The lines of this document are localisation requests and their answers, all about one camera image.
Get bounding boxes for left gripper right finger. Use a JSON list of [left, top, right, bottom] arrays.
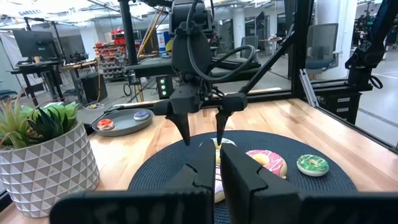
[[220, 142, 302, 224]]

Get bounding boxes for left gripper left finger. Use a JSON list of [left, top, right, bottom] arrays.
[[164, 139, 217, 192]]

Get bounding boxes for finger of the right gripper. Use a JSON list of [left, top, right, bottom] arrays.
[[165, 112, 192, 147], [215, 111, 233, 147]]

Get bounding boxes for large purple iced donut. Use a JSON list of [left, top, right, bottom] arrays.
[[214, 166, 226, 203]]

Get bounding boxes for large white iced donut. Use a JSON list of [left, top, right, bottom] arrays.
[[198, 137, 238, 166]]

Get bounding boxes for large pink iced donut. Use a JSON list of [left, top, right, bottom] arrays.
[[245, 149, 289, 180]]

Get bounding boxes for small blue iced donut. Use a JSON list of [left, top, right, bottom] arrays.
[[133, 110, 150, 121]]

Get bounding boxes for small orange iced donut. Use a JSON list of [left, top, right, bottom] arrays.
[[96, 118, 116, 132]]

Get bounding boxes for black controller box with lights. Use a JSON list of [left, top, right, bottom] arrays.
[[155, 74, 175, 100]]

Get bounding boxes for grey plate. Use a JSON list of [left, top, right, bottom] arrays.
[[91, 108, 155, 138]]

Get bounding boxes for round dark woven placemat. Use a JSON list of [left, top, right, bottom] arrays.
[[127, 130, 358, 224]]

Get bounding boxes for small green iced donut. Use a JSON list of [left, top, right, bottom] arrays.
[[296, 154, 330, 177]]

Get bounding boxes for grey office chair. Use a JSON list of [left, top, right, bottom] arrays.
[[306, 23, 343, 75], [241, 35, 261, 62]]

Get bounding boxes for shelf with red bins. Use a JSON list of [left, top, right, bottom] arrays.
[[95, 29, 139, 82]]

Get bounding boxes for black computer case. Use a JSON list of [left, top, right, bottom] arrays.
[[81, 73, 109, 103]]

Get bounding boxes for wooden top desk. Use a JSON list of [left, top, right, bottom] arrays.
[[7, 58, 100, 106]]

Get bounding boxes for black drawer cabinet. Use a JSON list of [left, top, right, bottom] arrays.
[[313, 83, 374, 125]]

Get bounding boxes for succulent in white patterned pot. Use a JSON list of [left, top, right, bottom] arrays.
[[0, 93, 101, 218]]

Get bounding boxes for black desk monitor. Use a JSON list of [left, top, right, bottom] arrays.
[[12, 29, 58, 60]]

